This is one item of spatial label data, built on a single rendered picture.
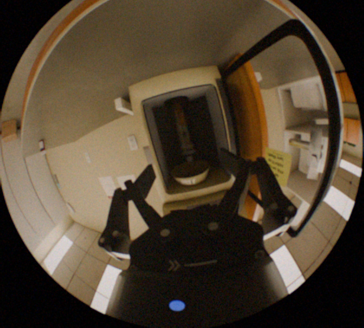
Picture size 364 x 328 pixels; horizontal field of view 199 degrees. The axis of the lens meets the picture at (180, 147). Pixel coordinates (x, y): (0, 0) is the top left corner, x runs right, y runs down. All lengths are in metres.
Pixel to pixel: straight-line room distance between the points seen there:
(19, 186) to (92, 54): 2.84
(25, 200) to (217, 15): 3.10
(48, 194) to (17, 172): 0.92
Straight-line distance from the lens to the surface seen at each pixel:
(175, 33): 0.25
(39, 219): 3.03
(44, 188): 2.98
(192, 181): 0.41
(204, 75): 0.38
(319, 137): 0.18
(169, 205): 0.44
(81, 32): 0.22
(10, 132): 2.73
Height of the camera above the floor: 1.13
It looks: 12 degrees up
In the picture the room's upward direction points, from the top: 166 degrees clockwise
